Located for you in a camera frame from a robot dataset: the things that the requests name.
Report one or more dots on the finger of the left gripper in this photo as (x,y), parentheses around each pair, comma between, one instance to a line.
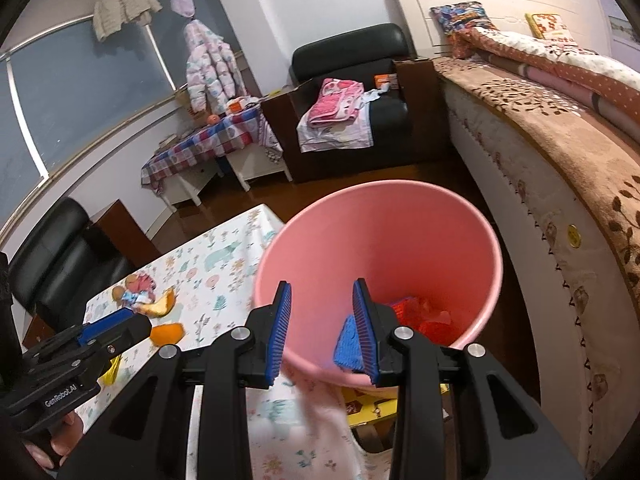
(102,324)
(125,335)

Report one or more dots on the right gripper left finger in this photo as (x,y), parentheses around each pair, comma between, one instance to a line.
(269,326)

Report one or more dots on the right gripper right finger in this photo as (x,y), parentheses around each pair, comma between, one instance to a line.
(375,323)

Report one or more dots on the blue foam net sleeve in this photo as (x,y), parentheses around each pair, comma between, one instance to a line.
(347,354)

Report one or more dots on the orange peel piece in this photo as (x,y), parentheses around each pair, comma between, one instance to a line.
(170,333)

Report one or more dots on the yellow plastic wrapper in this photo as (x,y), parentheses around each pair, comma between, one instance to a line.
(109,378)

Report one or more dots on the red snack bag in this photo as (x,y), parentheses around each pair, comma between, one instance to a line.
(418,314)

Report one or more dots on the left hand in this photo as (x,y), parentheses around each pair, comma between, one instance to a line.
(62,442)

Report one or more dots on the orange peel on table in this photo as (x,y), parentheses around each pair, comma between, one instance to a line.
(156,308)

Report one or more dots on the left black leather armchair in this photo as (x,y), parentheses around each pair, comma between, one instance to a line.
(68,258)

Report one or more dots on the black leather armchair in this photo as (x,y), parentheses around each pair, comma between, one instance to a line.
(68,258)
(408,124)

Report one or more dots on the yellow cardboard box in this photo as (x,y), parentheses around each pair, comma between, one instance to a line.
(367,407)

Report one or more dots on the pink plastic bucket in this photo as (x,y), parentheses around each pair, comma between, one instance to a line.
(406,239)

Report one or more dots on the floral bear tablecloth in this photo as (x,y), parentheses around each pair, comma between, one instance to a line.
(298,429)

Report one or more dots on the white side table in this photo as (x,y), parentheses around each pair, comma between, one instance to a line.
(250,163)

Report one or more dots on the white folded cloth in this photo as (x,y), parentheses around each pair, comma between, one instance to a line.
(351,135)

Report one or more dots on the right black leather armchair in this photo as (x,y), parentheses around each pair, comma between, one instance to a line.
(408,124)

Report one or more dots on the checkered tablecloth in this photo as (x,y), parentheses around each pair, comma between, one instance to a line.
(233,133)

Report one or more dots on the pink folded blanket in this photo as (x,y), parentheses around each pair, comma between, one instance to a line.
(338,101)

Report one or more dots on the wicker basket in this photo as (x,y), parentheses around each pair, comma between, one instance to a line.
(182,98)

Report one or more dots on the orange box on armchair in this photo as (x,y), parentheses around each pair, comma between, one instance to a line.
(385,82)

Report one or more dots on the pink hanging puffer jacket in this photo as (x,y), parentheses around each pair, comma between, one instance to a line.
(213,78)

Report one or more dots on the bed with brown blanket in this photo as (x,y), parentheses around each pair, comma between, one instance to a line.
(550,134)

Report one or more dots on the colourful patterned pillow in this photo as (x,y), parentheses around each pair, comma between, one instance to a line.
(455,18)

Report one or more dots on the beige hanging knit sweater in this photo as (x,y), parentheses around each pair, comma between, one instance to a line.
(110,15)

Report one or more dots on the yellow patterned pillow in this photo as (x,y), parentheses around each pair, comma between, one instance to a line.
(551,28)

